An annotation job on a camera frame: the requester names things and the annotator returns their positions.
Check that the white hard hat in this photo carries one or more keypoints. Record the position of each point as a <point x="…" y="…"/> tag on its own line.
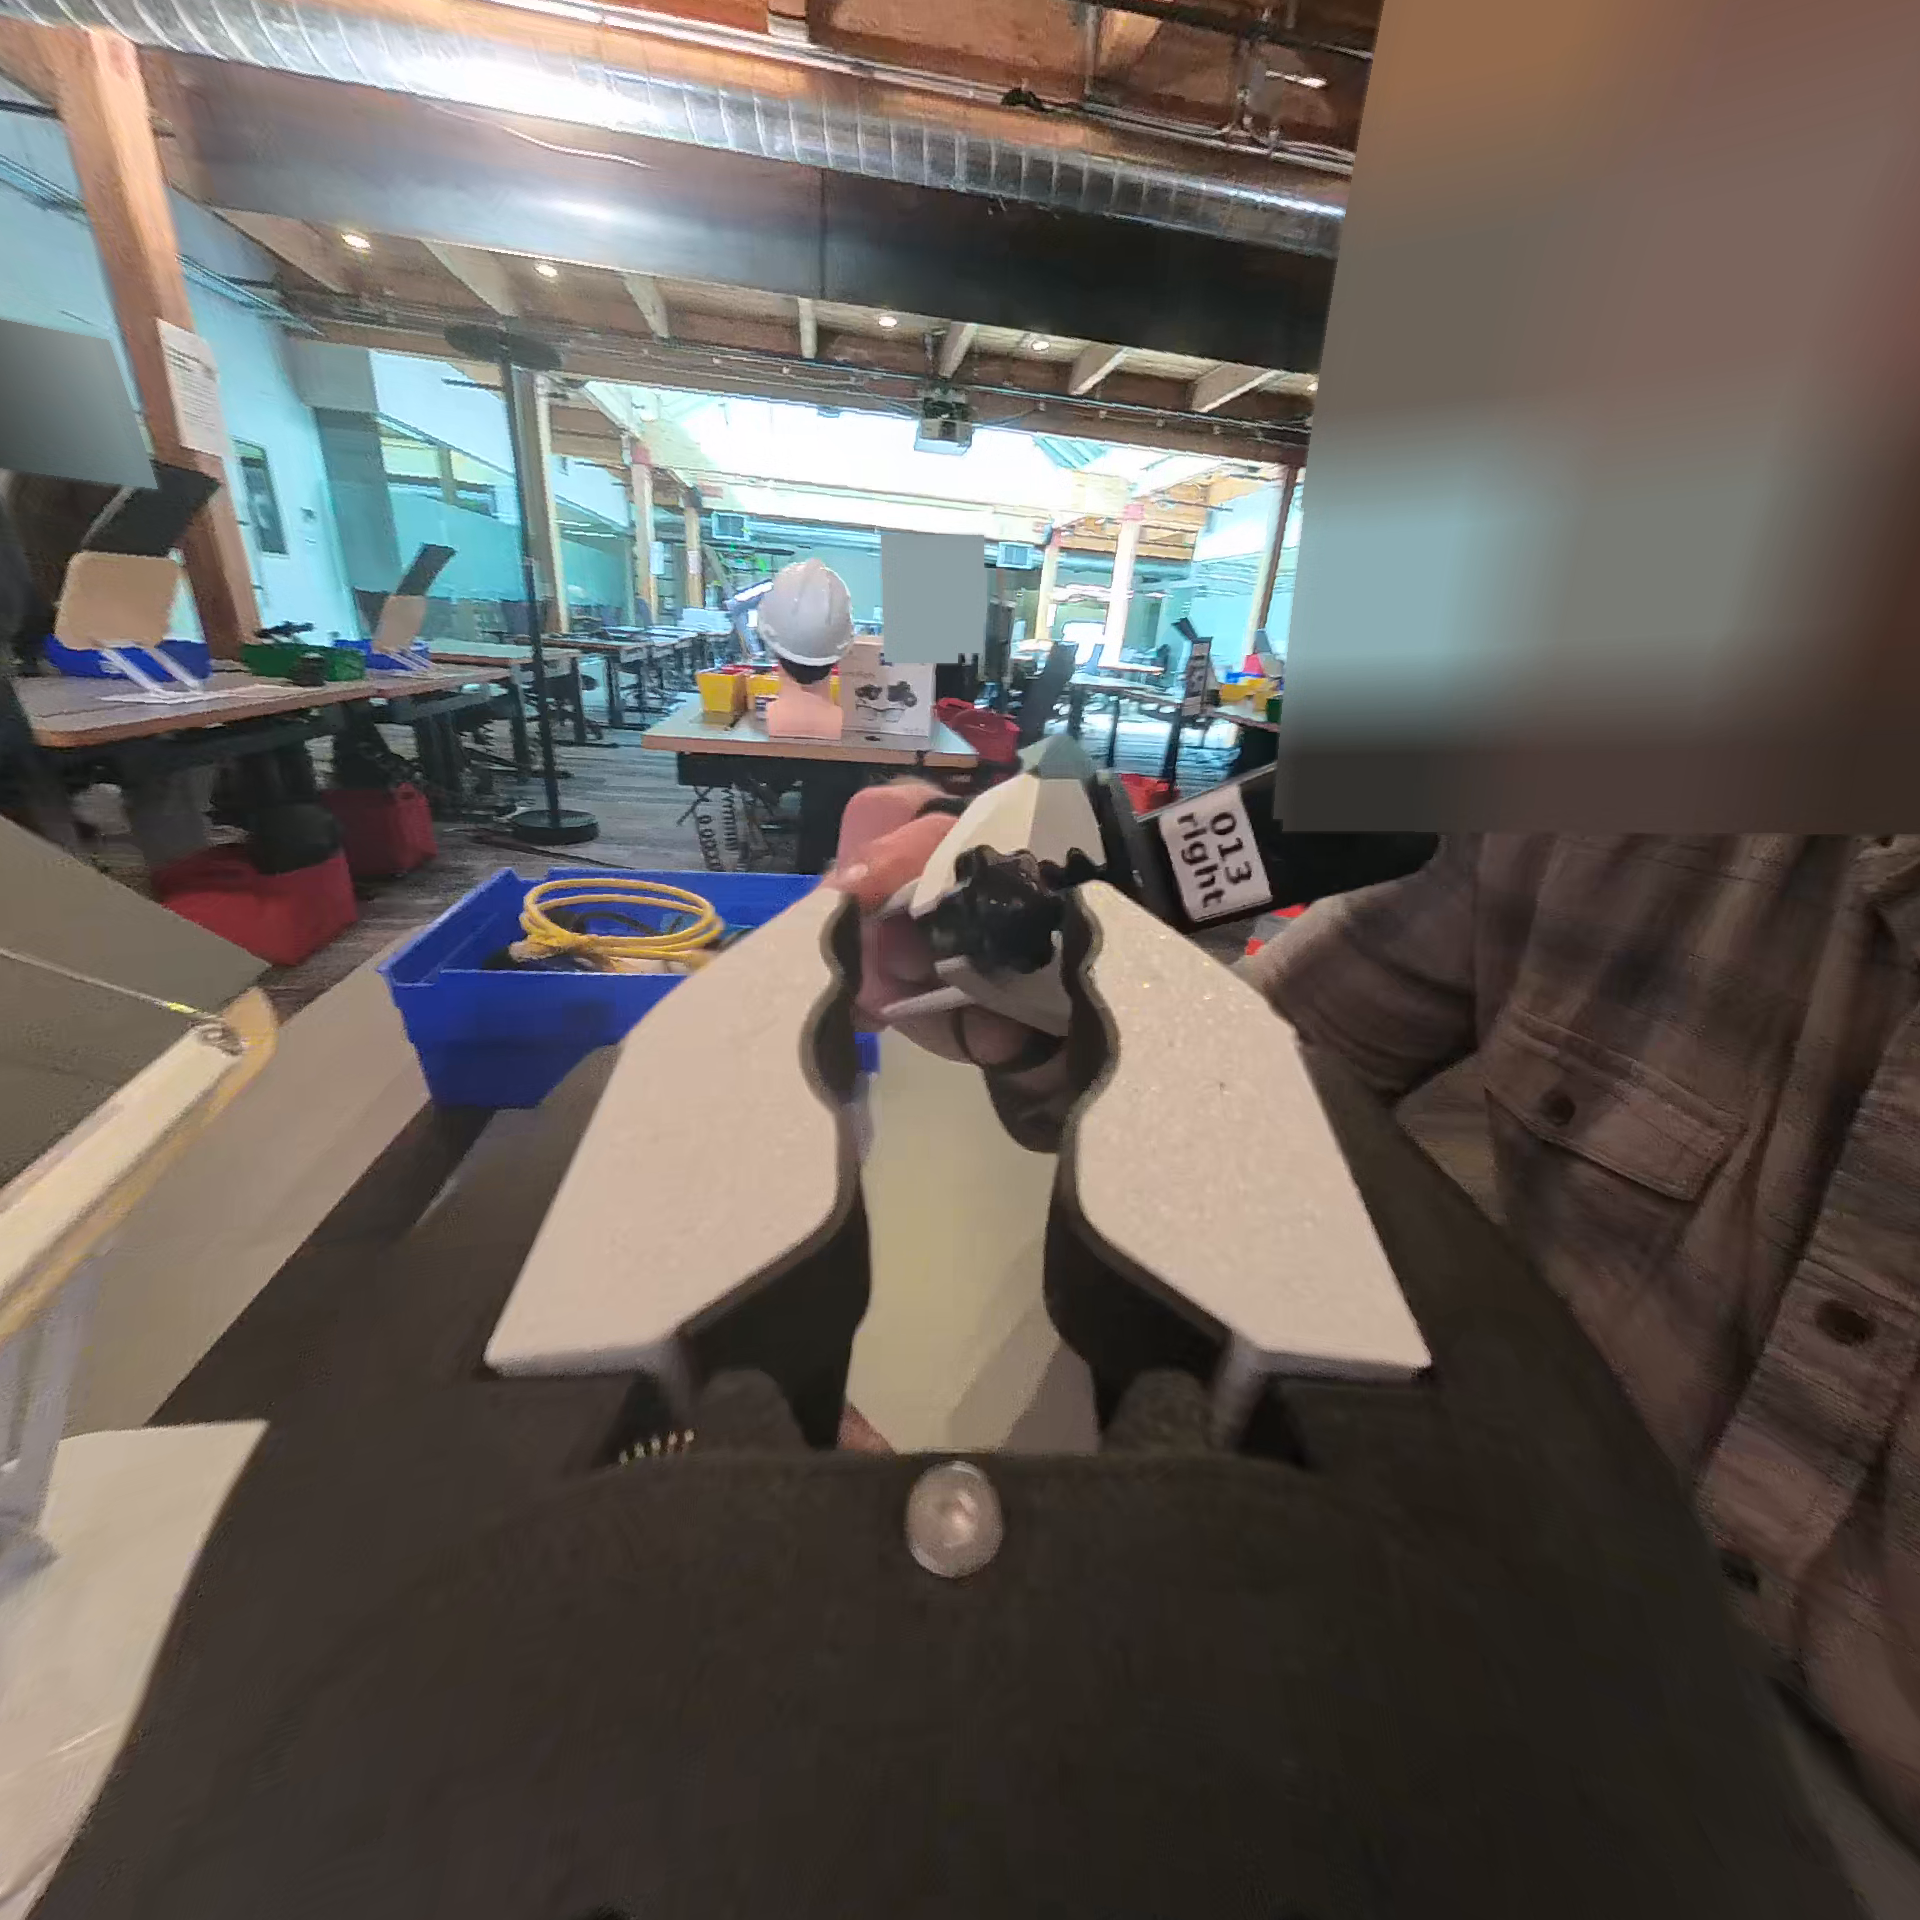
<point x="808" y="611"/>

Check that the mannequin head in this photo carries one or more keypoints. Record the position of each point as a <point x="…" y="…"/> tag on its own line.
<point x="808" y="708"/>

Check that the green bin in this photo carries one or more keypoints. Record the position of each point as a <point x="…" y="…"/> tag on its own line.
<point x="300" y="659"/>

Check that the wooden work table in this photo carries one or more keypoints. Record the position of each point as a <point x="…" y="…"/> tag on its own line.
<point x="720" y="737"/>

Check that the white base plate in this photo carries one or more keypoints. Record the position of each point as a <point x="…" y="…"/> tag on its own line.
<point x="102" y="1620"/>

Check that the person's right hand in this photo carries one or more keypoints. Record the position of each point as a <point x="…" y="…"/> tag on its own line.
<point x="886" y="838"/>

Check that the silver ventilation duct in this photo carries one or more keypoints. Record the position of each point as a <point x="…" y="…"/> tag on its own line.
<point x="751" y="114"/>

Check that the person's right forearm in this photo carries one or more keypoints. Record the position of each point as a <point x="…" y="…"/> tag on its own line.
<point x="1352" y="1004"/>

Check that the small blue bin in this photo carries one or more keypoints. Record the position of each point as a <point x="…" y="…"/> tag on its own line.
<point x="75" y="659"/>

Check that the blue plastic bin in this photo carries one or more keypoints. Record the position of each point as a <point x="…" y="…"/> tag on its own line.
<point x="496" y="1035"/>

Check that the yellow bin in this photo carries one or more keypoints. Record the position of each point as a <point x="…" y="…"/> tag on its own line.
<point x="726" y="691"/>

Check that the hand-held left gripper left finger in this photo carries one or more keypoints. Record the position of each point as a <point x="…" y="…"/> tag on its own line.
<point x="692" y="1171"/>

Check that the ceiling projector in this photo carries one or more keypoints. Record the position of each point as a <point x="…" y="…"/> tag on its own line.
<point x="944" y="426"/>

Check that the white stand bracket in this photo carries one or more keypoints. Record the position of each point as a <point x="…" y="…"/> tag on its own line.
<point x="42" y="1398"/>

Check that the small tan board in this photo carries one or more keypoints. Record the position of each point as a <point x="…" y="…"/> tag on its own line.
<point x="115" y="598"/>

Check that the white product box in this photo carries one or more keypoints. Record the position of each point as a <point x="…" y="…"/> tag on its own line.
<point x="892" y="691"/>

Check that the wall poster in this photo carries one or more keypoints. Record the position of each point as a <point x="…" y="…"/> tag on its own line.
<point x="258" y="505"/>

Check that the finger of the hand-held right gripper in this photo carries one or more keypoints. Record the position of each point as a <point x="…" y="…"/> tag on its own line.
<point x="1031" y="805"/>
<point x="1005" y="1009"/>

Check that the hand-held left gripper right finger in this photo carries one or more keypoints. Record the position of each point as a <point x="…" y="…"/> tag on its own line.
<point x="1230" y="1171"/>

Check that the black pole stand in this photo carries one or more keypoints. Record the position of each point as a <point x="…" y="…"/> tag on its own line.
<point x="534" y="599"/>

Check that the grey-topped wooden board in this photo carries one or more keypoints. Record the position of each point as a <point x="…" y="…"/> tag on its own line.
<point x="90" y="1020"/>

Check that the red office chair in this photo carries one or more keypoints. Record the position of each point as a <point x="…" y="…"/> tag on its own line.
<point x="982" y="737"/>

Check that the small black spring part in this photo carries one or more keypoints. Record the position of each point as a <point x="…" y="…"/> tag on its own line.
<point x="1005" y="913"/>

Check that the long wooden desk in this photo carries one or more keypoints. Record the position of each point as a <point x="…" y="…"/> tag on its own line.
<point x="227" y="708"/>

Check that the red storage box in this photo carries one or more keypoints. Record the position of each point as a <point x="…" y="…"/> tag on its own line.
<point x="256" y="910"/>
<point x="382" y="832"/>

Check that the person's plaid shirt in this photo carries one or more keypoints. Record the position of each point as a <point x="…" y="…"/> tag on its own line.
<point x="1683" y="1200"/>

